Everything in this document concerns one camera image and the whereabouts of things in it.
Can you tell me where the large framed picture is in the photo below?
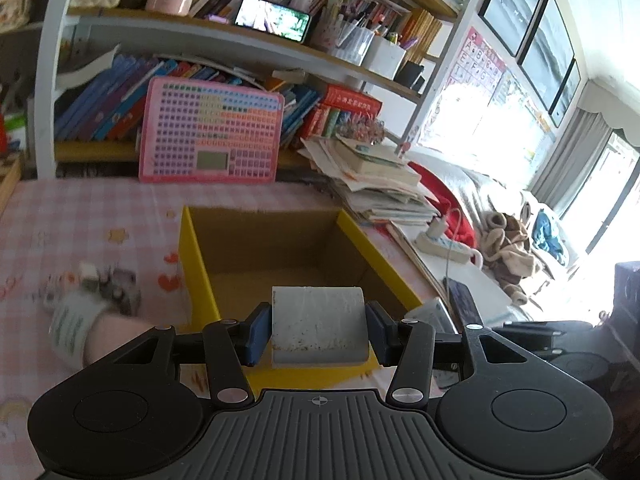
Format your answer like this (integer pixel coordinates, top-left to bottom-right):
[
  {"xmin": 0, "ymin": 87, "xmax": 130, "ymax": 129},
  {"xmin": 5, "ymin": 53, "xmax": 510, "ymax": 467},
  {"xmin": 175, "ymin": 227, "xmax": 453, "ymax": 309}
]
[{"xmin": 477, "ymin": 0, "xmax": 548, "ymax": 57}]

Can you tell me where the white shelf unit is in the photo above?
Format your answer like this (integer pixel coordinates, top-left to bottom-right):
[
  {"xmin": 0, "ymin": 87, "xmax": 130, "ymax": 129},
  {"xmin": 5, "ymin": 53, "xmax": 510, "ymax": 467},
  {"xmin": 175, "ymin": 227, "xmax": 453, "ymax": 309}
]
[{"xmin": 34, "ymin": 0, "xmax": 483, "ymax": 181}]

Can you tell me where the grey curtain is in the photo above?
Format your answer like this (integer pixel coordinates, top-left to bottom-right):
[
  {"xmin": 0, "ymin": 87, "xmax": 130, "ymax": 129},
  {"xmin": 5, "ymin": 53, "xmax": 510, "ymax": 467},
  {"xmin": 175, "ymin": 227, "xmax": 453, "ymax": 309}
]
[{"xmin": 529, "ymin": 80, "xmax": 640, "ymax": 223}]

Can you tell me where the black smartphone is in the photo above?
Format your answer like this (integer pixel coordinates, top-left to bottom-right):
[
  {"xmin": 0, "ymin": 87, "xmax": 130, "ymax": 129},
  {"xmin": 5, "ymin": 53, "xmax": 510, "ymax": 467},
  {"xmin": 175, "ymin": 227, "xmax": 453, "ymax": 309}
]
[{"xmin": 447, "ymin": 277, "xmax": 487, "ymax": 327}]

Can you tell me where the white storage box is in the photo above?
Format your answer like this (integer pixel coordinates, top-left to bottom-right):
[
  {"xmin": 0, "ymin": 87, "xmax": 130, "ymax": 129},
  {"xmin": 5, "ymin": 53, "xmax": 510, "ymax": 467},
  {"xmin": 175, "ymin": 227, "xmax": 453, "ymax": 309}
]
[{"xmin": 362, "ymin": 35, "xmax": 407, "ymax": 81}]

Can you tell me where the white charger plug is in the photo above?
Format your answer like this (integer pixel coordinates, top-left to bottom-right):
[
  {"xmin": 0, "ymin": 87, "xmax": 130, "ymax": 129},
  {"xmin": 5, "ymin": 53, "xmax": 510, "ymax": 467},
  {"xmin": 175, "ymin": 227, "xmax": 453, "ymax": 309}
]
[{"xmin": 77, "ymin": 260, "xmax": 99, "ymax": 291}]

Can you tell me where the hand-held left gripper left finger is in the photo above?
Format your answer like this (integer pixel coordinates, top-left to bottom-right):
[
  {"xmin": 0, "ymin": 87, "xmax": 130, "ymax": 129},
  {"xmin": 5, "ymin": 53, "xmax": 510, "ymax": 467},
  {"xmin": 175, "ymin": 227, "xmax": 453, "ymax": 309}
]
[{"xmin": 82, "ymin": 302, "xmax": 274, "ymax": 407}]

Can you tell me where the pile of books and papers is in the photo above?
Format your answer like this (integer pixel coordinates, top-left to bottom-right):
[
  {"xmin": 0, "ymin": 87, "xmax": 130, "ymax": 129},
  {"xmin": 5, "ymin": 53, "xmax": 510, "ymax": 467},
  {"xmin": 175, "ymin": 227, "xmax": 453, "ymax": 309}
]
[{"xmin": 297, "ymin": 132, "xmax": 442, "ymax": 227}]

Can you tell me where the red thick dictionary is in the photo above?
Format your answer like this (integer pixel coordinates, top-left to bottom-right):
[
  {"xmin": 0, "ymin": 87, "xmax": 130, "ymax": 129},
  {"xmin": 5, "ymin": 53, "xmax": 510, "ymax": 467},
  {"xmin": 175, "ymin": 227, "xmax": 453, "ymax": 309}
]
[{"xmin": 300, "ymin": 84, "xmax": 384, "ymax": 139}]

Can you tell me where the yellow cardboard box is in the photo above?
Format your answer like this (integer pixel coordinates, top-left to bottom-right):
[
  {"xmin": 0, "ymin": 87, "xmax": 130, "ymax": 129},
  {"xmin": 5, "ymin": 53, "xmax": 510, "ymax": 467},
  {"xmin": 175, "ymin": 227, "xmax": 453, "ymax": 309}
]
[{"xmin": 178, "ymin": 205, "xmax": 425, "ymax": 397}]

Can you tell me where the row of colourful books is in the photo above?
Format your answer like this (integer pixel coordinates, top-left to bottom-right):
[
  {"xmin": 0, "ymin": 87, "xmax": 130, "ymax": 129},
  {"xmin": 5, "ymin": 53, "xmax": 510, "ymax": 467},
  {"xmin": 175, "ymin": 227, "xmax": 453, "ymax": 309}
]
[{"xmin": 54, "ymin": 54, "xmax": 321, "ymax": 147}]

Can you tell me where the brown plush cloth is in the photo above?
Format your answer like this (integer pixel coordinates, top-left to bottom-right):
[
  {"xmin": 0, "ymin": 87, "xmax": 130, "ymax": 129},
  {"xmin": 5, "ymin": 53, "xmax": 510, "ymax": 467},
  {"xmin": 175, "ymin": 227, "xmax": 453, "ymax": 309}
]
[{"xmin": 480, "ymin": 210, "xmax": 540, "ymax": 306}]

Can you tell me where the red cloth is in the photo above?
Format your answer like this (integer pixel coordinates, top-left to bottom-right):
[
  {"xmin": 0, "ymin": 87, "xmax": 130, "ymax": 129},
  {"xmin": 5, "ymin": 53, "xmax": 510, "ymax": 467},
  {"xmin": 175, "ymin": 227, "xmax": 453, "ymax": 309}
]
[{"xmin": 410, "ymin": 160, "xmax": 478, "ymax": 248}]

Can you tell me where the clear pen holder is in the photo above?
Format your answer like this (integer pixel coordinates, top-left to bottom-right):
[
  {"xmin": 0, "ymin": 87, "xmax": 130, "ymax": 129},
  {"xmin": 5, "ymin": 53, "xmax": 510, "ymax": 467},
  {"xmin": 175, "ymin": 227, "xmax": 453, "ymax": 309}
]
[{"xmin": 320, "ymin": 7, "xmax": 377, "ymax": 67}]

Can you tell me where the wooden chess box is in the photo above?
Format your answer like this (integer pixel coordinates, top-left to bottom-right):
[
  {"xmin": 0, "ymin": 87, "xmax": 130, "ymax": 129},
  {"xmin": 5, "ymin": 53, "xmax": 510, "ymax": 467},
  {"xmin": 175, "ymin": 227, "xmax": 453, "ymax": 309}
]
[{"xmin": 0, "ymin": 154, "xmax": 24, "ymax": 212}]

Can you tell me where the alphabet wall chart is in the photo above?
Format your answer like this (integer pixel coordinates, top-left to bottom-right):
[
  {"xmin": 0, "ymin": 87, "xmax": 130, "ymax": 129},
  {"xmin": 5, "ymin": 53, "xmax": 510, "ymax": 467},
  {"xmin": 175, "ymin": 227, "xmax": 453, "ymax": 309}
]
[{"xmin": 430, "ymin": 27, "xmax": 507, "ymax": 128}]

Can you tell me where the pink learning tablet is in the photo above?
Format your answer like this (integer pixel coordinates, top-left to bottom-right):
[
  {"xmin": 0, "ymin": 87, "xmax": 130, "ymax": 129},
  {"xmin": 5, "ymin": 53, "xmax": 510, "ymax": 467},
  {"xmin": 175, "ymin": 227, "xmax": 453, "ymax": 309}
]
[{"xmin": 137, "ymin": 77, "xmax": 286, "ymax": 184}]

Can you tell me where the smartphone with lit screen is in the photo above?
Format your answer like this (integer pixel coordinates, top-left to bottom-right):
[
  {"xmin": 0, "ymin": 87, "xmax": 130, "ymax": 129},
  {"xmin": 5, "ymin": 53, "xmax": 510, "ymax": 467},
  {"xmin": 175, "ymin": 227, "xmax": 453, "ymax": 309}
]
[{"xmin": 234, "ymin": 0, "xmax": 312, "ymax": 44}]

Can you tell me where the small black box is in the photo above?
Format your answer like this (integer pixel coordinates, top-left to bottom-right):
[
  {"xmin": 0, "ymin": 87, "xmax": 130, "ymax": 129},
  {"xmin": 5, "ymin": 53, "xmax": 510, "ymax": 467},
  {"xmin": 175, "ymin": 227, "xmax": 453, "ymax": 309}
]
[{"xmin": 395, "ymin": 60, "xmax": 427, "ymax": 87}]

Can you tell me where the medium framed picture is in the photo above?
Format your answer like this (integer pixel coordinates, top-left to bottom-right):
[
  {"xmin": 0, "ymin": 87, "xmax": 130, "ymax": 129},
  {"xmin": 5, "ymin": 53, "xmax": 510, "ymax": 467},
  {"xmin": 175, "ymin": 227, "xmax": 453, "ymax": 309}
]
[{"xmin": 517, "ymin": 0, "xmax": 577, "ymax": 113}]

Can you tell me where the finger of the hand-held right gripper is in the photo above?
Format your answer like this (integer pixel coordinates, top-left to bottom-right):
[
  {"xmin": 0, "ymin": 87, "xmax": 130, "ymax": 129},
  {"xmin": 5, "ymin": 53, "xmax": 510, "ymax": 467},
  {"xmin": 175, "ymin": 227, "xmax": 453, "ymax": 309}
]
[{"xmin": 492, "ymin": 321, "xmax": 577, "ymax": 362}]

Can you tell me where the blue cloth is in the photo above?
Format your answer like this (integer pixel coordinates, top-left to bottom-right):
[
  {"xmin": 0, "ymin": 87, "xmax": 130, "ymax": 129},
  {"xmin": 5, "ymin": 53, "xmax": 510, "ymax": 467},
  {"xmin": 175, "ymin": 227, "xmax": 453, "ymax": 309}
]
[{"xmin": 530, "ymin": 210, "xmax": 569, "ymax": 267}]

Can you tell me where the white power strip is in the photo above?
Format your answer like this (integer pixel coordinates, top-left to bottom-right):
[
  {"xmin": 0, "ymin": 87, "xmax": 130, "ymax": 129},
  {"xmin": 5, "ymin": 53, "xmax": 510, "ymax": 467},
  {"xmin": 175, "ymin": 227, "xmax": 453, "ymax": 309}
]
[{"xmin": 415, "ymin": 215, "xmax": 477, "ymax": 264}]

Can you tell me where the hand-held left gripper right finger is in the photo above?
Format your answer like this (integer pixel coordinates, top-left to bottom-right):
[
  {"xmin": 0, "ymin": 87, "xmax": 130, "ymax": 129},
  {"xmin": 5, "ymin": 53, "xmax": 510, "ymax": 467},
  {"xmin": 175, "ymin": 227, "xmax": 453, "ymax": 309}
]
[{"xmin": 364, "ymin": 301, "xmax": 551, "ymax": 407}]

